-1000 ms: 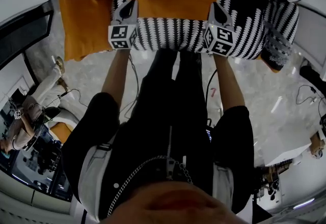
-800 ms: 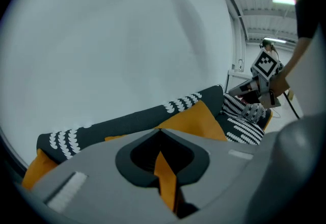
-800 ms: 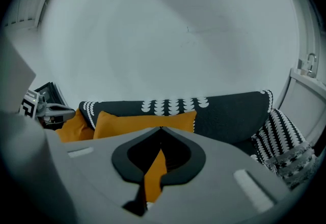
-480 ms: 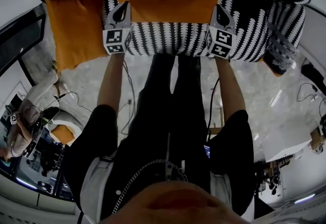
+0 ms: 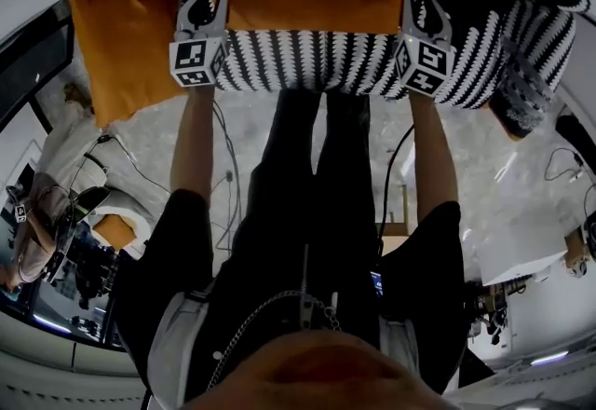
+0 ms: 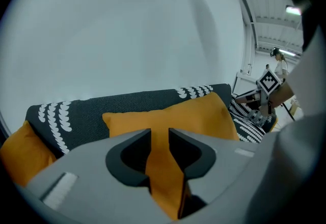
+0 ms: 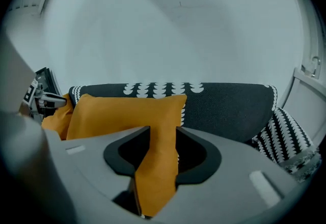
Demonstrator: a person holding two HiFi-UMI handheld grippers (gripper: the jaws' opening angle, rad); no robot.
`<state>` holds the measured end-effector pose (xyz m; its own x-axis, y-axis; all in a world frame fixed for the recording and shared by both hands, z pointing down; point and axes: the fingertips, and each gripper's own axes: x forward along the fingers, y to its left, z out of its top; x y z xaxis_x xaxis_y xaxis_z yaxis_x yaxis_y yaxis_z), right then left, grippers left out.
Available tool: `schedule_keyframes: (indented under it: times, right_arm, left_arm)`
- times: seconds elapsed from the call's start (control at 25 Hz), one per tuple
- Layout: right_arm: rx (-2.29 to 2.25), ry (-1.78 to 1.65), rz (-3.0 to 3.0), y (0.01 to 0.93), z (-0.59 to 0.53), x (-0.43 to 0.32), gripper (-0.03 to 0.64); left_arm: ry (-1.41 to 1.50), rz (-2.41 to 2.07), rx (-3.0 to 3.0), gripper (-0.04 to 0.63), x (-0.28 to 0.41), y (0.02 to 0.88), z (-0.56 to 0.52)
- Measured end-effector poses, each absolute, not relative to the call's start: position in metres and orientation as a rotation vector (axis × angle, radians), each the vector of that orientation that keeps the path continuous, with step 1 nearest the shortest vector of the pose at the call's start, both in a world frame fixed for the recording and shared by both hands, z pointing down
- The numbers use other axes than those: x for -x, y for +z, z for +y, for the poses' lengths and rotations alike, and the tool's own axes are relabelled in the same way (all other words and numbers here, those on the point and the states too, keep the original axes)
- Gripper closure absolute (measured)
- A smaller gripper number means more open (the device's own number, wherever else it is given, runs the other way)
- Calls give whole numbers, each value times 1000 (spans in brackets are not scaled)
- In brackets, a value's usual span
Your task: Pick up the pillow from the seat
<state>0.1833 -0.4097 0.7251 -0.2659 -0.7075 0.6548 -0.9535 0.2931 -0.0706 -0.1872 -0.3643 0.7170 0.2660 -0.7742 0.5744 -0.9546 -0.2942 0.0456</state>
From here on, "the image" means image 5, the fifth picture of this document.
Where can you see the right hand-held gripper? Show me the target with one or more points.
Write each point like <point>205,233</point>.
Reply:
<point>426,65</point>

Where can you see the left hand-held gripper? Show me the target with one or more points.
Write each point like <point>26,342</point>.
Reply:
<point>195,58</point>

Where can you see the person's right forearm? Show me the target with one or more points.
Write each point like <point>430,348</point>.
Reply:
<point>433,152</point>

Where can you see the person's left forearm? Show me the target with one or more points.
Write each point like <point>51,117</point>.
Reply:
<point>193,138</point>

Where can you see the black white striped blanket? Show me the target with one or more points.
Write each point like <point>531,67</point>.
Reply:
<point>302,58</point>

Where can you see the grey knitted throw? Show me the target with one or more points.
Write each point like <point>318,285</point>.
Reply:
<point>521,100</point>

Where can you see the person's black trousers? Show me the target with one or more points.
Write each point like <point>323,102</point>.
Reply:
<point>298,156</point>

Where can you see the black framed glass cabinet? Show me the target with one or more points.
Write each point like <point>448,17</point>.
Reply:
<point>32,54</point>

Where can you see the black cylinder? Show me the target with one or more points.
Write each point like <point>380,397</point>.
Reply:
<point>575,133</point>

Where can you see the white armchair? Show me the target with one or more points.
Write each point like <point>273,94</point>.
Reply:
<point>125,208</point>

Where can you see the white box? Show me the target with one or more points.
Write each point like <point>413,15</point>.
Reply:
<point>517,254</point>

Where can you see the person's black jacket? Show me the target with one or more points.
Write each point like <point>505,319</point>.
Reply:
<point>261,268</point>

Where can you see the small lit device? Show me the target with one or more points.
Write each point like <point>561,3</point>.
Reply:
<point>377,283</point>

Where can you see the person's face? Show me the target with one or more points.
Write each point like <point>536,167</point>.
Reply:
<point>316,375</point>

